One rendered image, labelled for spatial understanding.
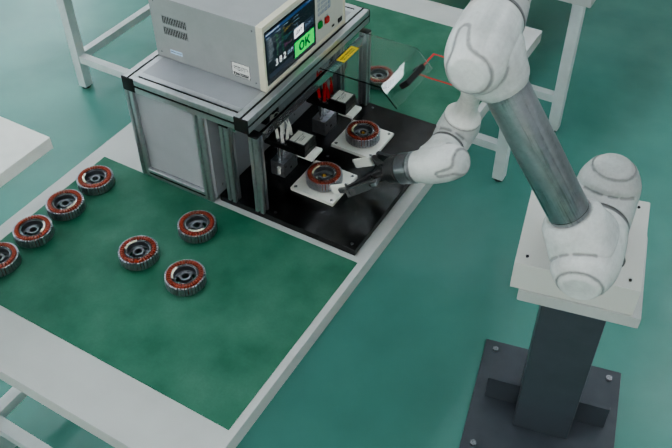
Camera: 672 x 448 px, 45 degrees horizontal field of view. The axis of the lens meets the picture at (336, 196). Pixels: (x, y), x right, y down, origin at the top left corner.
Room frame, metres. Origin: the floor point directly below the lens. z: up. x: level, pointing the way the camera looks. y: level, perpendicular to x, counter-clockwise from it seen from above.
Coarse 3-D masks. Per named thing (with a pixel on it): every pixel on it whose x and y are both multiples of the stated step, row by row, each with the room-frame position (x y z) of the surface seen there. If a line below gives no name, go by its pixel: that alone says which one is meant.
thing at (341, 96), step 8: (312, 96) 2.15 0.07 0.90; (336, 96) 2.11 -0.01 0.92; (344, 96) 2.11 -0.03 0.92; (352, 96) 2.11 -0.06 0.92; (320, 104) 2.11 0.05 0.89; (328, 104) 2.10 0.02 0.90; (336, 104) 2.09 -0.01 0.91; (344, 104) 2.07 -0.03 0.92; (352, 104) 2.10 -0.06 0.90; (320, 112) 2.12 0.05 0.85; (344, 112) 2.07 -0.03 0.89; (352, 112) 2.08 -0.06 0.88
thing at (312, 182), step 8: (312, 168) 1.88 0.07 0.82; (320, 168) 1.89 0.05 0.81; (328, 168) 1.89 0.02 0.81; (336, 168) 1.88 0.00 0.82; (312, 176) 1.85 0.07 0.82; (320, 176) 1.86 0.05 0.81; (328, 176) 1.86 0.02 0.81; (336, 176) 1.84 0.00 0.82; (312, 184) 1.82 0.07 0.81; (320, 184) 1.81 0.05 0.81; (328, 184) 1.82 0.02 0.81
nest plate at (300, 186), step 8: (304, 176) 1.89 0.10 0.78; (344, 176) 1.89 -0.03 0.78; (352, 176) 1.88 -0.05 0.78; (296, 184) 1.85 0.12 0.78; (304, 184) 1.85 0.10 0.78; (304, 192) 1.82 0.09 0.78; (312, 192) 1.81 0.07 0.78; (320, 192) 1.81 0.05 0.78; (328, 192) 1.81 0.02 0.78; (320, 200) 1.78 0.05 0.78; (328, 200) 1.78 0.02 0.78; (336, 200) 1.78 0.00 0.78
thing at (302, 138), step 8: (296, 136) 1.91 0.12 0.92; (304, 136) 1.91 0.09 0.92; (312, 136) 1.91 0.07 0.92; (272, 144) 1.92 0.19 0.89; (280, 144) 1.90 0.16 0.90; (288, 144) 1.89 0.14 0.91; (296, 144) 1.88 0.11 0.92; (304, 144) 1.87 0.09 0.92; (312, 144) 1.90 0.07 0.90; (280, 152) 1.92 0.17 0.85; (296, 152) 1.87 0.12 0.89; (304, 152) 1.86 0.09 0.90; (312, 152) 1.88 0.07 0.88; (320, 152) 1.89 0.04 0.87; (312, 160) 1.85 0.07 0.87
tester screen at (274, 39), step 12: (312, 0) 2.08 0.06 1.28; (300, 12) 2.02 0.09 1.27; (312, 12) 2.08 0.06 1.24; (288, 24) 1.97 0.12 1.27; (300, 24) 2.02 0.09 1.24; (312, 24) 2.07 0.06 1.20; (276, 36) 1.92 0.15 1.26; (288, 36) 1.97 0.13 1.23; (300, 36) 2.02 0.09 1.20; (276, 48) 1.91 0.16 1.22; (288, 48) 1.96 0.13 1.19
